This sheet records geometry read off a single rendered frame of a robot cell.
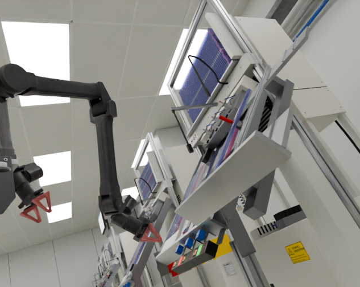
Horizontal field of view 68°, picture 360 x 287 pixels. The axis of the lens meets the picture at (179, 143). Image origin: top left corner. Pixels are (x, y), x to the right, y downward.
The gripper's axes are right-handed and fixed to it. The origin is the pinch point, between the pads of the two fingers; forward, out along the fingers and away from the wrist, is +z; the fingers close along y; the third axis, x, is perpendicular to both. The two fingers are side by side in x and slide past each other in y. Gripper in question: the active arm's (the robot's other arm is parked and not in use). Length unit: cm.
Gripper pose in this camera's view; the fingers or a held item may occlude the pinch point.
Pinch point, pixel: (159, 239)
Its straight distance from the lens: 110.7
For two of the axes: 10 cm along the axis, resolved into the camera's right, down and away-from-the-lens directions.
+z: 8.8, 4.8, 0.1
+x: -3.7, 7.0, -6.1
